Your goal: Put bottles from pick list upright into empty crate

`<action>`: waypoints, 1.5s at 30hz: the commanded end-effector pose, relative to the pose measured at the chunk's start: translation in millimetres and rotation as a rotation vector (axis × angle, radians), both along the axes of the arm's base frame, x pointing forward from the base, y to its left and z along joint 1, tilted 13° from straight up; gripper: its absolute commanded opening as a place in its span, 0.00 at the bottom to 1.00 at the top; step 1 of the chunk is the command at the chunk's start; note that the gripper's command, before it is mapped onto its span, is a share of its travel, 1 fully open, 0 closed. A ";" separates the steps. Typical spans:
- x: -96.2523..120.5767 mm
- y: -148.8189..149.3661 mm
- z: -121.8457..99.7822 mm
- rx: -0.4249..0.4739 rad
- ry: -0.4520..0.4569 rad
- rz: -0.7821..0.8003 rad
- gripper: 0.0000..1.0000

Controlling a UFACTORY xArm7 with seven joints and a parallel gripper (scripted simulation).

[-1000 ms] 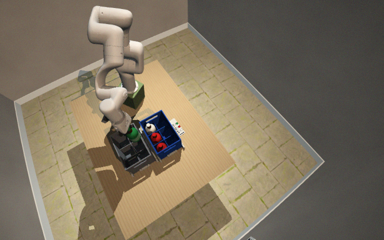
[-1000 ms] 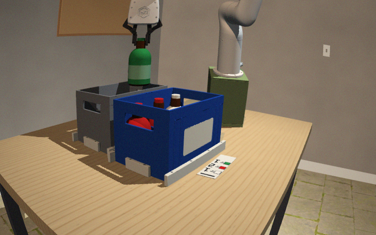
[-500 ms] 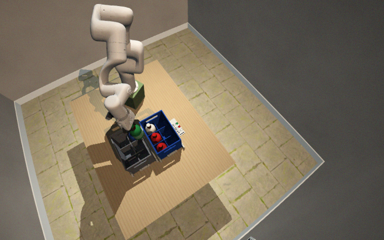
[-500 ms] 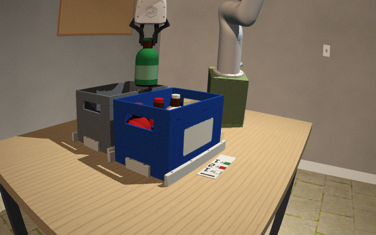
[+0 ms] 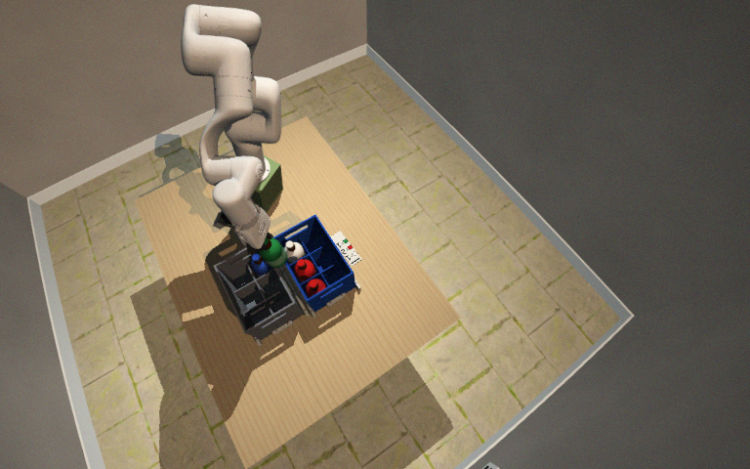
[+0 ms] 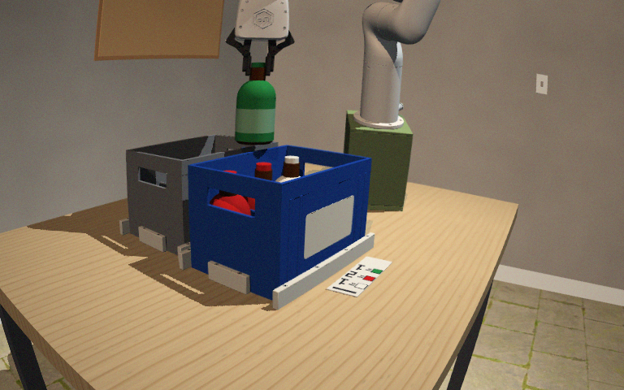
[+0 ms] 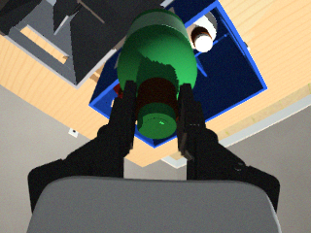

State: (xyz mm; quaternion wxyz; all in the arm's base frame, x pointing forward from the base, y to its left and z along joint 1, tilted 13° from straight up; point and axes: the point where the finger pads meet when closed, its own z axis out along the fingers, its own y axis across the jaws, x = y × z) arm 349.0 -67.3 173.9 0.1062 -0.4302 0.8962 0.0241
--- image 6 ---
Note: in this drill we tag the white paper pick list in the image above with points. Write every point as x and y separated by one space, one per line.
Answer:
360 277

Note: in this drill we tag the blue plastic crate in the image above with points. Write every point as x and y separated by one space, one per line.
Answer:
296 224

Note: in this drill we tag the grey plastic crate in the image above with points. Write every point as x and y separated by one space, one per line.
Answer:
164 207

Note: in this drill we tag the green bottle with pale green label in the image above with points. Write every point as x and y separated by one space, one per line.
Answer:
255 109

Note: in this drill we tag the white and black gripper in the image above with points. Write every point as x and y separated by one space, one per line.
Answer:
261 20

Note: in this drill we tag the red bottle with pink label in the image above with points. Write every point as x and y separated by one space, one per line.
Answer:
231 201
263 170

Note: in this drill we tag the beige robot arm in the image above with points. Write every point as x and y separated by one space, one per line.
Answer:
385 26

